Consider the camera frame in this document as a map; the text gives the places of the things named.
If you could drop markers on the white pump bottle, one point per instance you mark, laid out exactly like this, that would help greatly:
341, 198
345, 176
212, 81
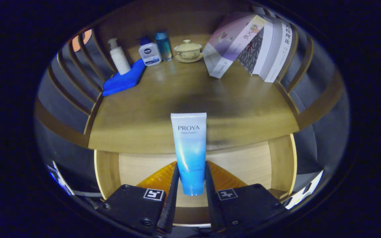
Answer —
121, 61

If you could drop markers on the white book with black lettering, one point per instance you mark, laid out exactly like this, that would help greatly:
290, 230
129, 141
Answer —
281, 49

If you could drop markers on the beige lidded teacup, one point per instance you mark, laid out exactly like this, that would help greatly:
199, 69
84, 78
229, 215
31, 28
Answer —
188, 51

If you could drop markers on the teal bottle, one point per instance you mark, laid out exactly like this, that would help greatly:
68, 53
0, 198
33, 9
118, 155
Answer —
164, 48

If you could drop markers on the plain white book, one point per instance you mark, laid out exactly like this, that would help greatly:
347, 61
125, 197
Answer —
266, 46

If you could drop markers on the blue folded cloth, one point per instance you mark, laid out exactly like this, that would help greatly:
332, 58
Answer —
124, 81

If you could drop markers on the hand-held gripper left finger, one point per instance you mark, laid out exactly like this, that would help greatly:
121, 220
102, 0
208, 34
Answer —
172, 205

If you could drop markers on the wooden countertop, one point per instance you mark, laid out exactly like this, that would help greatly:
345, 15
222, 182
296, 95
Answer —
144, 115

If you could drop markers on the pink and white book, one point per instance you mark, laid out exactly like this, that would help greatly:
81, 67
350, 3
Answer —
230, 43

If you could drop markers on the wooden cabinet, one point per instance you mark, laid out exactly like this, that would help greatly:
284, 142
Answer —
184, 19

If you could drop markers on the dark patterned book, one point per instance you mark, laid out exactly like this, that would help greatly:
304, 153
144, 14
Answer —
251, 54

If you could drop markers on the blue and white tube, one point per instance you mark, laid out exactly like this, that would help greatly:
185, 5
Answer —
190, 148

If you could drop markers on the white lotion bottle blue cap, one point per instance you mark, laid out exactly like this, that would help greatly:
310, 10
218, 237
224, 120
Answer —
150, 54

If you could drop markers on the wooden drawer with black knob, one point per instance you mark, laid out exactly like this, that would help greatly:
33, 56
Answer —
137, 165

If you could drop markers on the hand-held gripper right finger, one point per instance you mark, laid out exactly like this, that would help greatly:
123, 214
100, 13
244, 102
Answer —
212, 205

